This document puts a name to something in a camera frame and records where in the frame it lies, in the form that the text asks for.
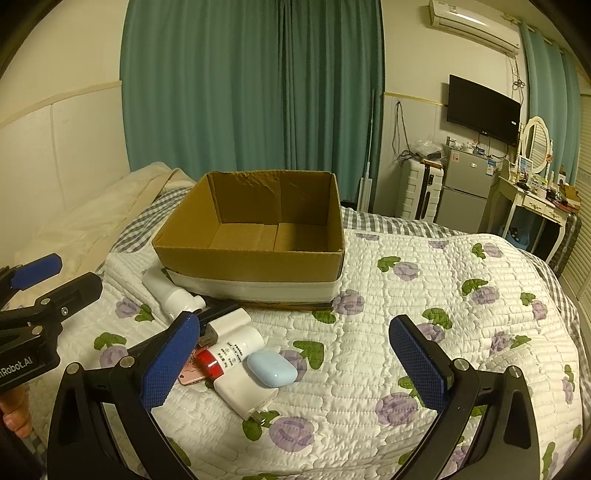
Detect narrow green curtain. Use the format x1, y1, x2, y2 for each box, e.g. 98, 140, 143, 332
519, 21, 583, 185

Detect white dressing table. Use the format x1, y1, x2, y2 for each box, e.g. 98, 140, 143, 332
485, 173, 578, 264

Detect cream pillow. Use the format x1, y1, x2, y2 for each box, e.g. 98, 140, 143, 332
0, 161, 197, 305

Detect white power bank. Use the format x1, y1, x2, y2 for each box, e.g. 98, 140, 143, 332
204, 308, 253, 345

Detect light blue earbuds case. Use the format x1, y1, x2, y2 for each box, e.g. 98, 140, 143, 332
243, 351, 296, 387

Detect white air conditioner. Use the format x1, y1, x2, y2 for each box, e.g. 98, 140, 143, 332
428, 0, 522, 57

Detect white suitcase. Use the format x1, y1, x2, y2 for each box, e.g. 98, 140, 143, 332
396, 159, 445, 221

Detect clear plastic bag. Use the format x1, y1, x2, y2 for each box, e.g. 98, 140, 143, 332
413, 138, 444, 162

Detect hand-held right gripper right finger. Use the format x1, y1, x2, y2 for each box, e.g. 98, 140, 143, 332
389, 315, 541, 480

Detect white oval mirror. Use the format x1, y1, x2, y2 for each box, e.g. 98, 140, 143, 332
521, 115, 553, 174

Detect white charger block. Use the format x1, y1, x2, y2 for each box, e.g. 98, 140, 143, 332
212, 369, 280, 422

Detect pink smartphone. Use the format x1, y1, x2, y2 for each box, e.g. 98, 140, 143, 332
179, 355, 209, 387

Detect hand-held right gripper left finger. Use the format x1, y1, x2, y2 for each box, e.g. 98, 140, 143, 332
47, 311, 201, 480

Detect cream padded headboard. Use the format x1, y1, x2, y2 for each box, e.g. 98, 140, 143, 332
0, 80, 131, 222

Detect wide green curtain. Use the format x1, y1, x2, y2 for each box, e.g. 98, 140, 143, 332
121, 0, 387, 208

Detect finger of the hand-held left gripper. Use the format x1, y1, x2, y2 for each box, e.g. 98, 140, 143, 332
0, 253, 63, 305
0, 272, 103, 342

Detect white labelled tube bottle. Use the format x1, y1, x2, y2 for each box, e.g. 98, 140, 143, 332
210, 328, 265, 370

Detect person's left hand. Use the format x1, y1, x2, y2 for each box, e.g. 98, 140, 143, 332
0, 389, 34, 439

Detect floral white quilt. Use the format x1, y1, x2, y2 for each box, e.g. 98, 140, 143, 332
28, 231, 583, 480

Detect white plastic bottle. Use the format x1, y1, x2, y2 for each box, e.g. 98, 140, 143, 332
141, 268, 206, 320

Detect black wall television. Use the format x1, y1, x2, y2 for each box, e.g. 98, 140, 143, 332
447, 74, 522, 148

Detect cream louvered wardrobe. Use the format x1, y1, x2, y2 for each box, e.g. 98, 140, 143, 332
558, 92, 591, 324

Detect silver fridge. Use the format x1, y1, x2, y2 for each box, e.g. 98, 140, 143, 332
436, 150, 499, 232

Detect white mop pole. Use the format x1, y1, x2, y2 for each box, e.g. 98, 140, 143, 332
358, 90, 376, 213

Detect hanging wall cables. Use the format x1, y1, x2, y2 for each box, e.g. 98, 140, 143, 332
392, 102, 419, 164

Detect brown cardboard box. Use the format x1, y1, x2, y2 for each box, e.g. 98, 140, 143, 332
152, 170, 346, 311

